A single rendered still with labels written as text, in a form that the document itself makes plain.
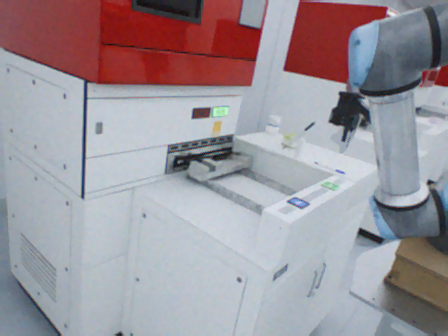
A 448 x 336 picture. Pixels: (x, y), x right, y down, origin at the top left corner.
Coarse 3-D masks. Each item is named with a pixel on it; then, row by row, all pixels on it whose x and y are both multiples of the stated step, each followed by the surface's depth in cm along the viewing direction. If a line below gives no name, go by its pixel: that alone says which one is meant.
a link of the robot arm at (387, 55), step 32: (352, 32) 69; (384, 32) 64; (416, 32) 61; (352, 64) 68; (384, 64) 65; (416, 64) 64; (384, 96) 68; (384, 128) 73; (416, 128) 74; (384, 160) 77; (416, 160) 76; (384, 192) 83; (416, 192) 80; (384, 224) 84; (416, 224) 82
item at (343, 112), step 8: (344, 96) 118; (352, 96) 114; (360, 96) 114; (344, 104) 119; (336, 112) 119; (344, 112) 117; (352, 112) 117; (336, 120) 120; (344, 120) 118; (352, 120) 116; (352, 128) 121
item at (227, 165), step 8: (224, 160) 162; (232, 160) 163; (240, 160) 165; (224, 168) 152; (232, 168) 156; (240, 168) 161; (192, 176) 143; (200, 176) 140; (208, 176) 144; (216, 176) 148
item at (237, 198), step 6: (198, 180) 146; (204, 180) 144; (210, 180) 144; (210, 186) 142; (216, 186) 140; (222, 186) 140; (222, 192) 139; (228, 192) 137; (234, 192) 136; (228, 198) 137; (234, 198) 135; (240, 198) 133; (246, 198) 133; (240, 204) 134; (246, 204) 132; (252, 204) 130; (258, 204) 130; (252, 210) 130; (258, 210) 129
